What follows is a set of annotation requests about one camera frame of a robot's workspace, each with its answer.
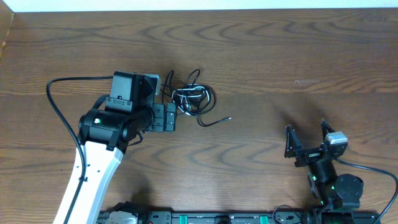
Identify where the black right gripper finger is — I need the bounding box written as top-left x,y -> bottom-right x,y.
321,119 -> 335,139
284,125 -> 303,158

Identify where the white usb cable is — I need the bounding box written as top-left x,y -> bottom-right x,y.
171,85 -> 211,116

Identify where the black usb cable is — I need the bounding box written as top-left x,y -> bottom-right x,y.
160,68 -> 232,128

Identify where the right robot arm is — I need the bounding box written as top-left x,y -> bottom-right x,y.
284,121 -> 364,223

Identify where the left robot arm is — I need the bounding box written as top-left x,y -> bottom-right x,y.
49,72 -> 177,223

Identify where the thin black base wire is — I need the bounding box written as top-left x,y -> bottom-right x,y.
271,204 -> 301,224

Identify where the black right camera cable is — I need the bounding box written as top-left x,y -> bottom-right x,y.
334,157 -> 398,224

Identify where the black camera cable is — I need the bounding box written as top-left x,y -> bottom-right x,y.
45,75 -> 114,224
334,157 -> 398,224

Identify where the black left camera cable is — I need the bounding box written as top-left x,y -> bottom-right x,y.
45,75 -> 114,224

